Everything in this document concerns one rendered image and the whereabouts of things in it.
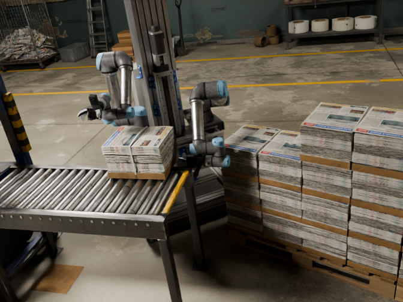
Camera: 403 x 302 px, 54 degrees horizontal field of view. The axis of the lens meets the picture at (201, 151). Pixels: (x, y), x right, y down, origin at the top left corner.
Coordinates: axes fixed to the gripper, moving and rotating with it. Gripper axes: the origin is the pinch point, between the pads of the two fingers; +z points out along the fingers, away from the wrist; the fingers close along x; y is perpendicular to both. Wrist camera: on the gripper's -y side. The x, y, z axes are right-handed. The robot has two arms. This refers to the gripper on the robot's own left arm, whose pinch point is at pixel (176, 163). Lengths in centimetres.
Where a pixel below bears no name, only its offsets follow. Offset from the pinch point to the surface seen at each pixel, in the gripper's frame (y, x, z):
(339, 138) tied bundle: 23, 11, -99
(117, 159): 16.3, 23.7, 27.5
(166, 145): 19.7, 12.8, -0.6
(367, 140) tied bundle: 25, 16, -112
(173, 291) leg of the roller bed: -48, 63, -10
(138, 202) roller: 1.6, 46.3, 8.1
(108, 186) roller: 1.5, 31.6, 33.9
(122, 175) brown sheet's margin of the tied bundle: 4.6, 24.0, 27.0
